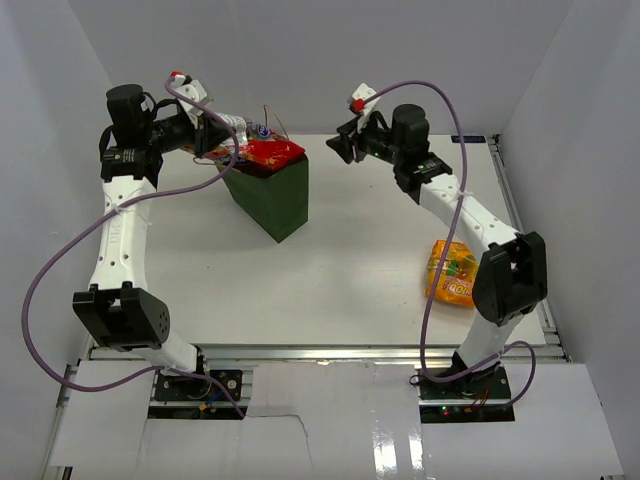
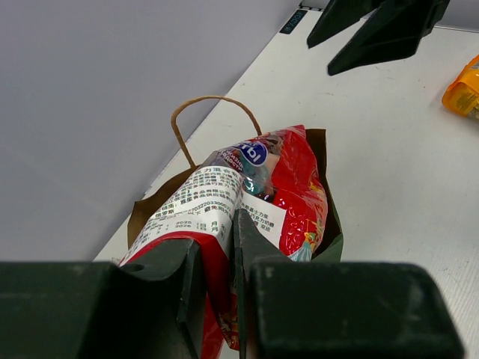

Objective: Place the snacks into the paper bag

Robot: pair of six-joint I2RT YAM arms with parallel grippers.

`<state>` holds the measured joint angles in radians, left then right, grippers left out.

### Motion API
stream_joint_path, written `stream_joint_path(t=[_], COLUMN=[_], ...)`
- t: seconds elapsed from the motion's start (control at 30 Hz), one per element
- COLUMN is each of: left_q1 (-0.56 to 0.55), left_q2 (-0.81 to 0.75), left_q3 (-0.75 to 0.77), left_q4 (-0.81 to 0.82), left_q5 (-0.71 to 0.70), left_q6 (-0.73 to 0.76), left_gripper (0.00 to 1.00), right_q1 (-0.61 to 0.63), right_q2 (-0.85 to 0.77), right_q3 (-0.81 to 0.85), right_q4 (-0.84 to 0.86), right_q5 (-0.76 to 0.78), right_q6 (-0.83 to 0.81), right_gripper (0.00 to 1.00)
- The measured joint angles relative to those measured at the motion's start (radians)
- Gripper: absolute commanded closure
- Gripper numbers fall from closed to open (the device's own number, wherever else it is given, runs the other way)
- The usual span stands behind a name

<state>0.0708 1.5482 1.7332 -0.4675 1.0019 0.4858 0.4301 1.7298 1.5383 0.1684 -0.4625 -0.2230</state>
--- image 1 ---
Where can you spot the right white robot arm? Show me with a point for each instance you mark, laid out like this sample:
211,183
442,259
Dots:
512,272

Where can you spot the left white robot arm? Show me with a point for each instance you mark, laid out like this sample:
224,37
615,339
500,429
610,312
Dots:
117,308

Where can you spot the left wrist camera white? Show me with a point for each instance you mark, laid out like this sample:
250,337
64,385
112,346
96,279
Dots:
190,93

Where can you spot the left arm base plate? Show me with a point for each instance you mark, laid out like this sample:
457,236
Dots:
171,388

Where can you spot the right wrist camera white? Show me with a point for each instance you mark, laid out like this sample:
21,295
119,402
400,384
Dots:
361,105

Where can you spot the orange snack bag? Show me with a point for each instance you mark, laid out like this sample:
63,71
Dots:
458,274

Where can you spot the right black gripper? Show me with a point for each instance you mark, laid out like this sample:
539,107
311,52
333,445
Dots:
350,138

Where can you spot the right blue corner label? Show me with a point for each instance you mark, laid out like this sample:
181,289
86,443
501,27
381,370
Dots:
469,139

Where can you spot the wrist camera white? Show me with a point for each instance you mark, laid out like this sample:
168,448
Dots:
361,105
190,93

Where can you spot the large red snack bag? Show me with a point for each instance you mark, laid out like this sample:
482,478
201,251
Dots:
263,151

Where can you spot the green brown paper bag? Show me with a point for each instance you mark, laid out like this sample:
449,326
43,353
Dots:
279,204

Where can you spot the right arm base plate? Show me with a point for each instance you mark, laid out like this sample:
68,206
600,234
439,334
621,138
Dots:
481,401

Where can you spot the aluminium front rail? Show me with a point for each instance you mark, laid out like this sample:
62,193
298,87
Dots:
325,353

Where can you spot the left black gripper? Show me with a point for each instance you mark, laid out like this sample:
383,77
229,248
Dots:
208,133

